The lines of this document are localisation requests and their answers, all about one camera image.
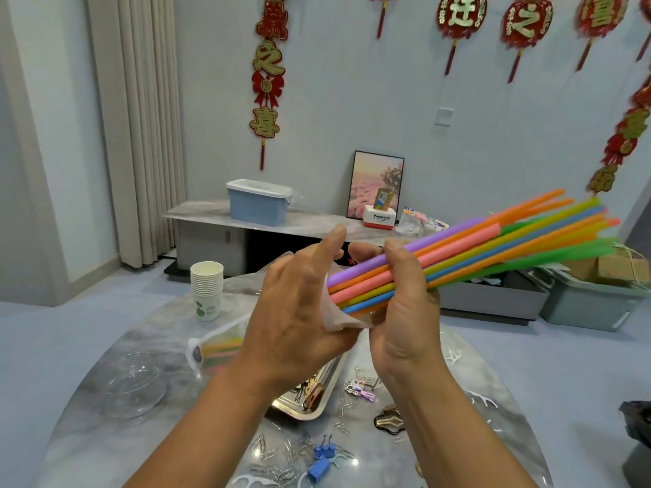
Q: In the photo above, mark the metal tray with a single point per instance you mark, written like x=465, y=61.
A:
x=305, y=396

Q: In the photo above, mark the beige curtain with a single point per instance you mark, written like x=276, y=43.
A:
x=137, y=117

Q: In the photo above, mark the trash bin with black bag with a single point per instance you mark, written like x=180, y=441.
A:
x=639, y=447

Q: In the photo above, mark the clear printed plastic bag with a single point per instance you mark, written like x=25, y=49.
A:
x=344, y=318

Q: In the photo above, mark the person's right forearm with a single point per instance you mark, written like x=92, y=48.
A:
x=458, y=437

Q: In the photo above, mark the pile of colourful straws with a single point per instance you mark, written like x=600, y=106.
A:
x=488, y=244

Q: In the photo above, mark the grey cabinet with marble top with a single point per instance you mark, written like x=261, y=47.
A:
x=198, y=213

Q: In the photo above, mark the clear round plastic bowl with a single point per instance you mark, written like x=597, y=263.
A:
x=132, y=386

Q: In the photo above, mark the cardboard box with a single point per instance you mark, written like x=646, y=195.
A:
x=620, y=267

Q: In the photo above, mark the clear bag of snacks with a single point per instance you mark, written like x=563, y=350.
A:
x=414, y=222

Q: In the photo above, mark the blue storage box white lid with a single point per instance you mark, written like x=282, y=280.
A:
x=258, y=203

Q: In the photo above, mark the person's left hand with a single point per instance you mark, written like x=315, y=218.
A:
x=290, y=325

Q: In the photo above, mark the group of white paper cups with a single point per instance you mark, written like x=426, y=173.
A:
x=207, y=289

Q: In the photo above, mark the white and red small box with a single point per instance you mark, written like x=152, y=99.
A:
x=379, y=218

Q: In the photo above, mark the small colourful box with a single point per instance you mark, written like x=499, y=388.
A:
x=384, y=198

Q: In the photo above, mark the person's right hand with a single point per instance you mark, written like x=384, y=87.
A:
x=407, y=325

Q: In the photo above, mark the pile of floss picks and clips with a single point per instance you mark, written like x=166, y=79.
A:
x=320, y=452

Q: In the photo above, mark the white wall switch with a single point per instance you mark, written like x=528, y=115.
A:
x=445, y=117

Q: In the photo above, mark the framed pink picture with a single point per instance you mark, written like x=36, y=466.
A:
x=366, y=178

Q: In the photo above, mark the grey green storage bin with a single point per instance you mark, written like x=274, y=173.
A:
x=595, y=300

